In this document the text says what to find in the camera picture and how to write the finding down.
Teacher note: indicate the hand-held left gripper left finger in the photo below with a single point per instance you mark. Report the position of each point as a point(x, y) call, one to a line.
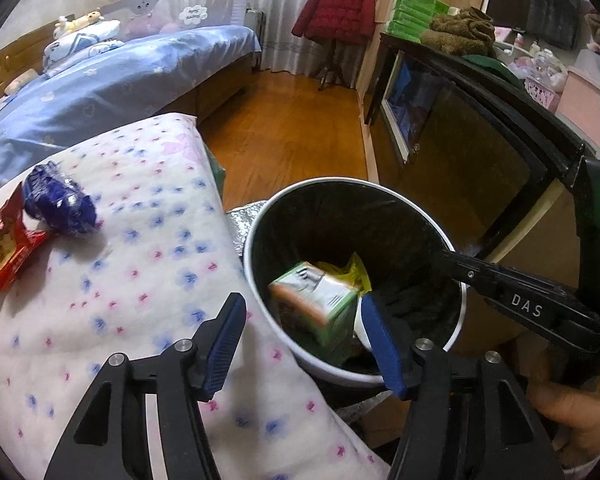
point(224, 345)

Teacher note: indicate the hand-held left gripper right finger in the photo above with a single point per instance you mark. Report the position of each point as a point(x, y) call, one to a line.
point(382, 345)

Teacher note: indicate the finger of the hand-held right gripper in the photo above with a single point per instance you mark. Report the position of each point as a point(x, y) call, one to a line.
point(472, 274)

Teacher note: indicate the yellow snack wrapper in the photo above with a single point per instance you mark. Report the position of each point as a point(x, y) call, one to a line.
point(352, 272)

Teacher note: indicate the green drink carton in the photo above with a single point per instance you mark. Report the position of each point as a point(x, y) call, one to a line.
point(310, 305)

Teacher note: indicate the round trash bin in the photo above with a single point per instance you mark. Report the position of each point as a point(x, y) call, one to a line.
point(360, 220)

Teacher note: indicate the blue snack wrapper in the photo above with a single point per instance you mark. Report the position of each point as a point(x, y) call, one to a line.
point(59, 200)

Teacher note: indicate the red chip bag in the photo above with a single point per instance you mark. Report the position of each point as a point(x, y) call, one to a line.
point(4, 250)

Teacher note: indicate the person's right hand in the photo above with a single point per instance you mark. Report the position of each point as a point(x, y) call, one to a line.
point(565, 405)

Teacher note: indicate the dark cabinet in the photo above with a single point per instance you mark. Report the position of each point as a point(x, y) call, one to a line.
point(480, 160)

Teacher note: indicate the pink cabinet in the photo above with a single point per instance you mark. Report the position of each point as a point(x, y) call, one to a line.
point(590, 100)

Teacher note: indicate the pink lattice basket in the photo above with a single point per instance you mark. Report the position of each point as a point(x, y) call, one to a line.
point(542, 92)

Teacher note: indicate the dark green cloth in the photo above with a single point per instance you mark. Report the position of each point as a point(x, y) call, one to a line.
point(490, 66)

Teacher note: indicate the brown fuzzy plush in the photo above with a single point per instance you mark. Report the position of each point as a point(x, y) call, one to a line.
point(460, 30)

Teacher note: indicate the wooden coat rack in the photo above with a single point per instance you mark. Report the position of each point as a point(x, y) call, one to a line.
point(330, 60)

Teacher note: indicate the black television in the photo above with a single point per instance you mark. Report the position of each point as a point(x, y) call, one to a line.
point(535, 5)

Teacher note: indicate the stack of green boxes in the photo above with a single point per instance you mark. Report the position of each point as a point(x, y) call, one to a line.
point(415, 10)

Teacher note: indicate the red puffer jacket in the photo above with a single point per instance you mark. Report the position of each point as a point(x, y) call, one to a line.
point(335, 5)

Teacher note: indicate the silver suitcase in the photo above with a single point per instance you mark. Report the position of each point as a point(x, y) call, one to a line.
point(255, 35)

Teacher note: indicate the pink plush toy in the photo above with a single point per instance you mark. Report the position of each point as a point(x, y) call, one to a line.
point(149, 24)

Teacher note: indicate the small beige pillow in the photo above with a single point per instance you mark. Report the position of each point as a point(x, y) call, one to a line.
point(19, 80)

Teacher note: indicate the stacked pillows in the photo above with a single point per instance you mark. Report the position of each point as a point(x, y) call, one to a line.
point(79, 42)

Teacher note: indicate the yellow plush toy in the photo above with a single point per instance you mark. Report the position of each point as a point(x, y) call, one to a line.
point(89, 19)

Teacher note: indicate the grey mesh bed guard rail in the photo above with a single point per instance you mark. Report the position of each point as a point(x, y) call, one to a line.
point(154, 5)

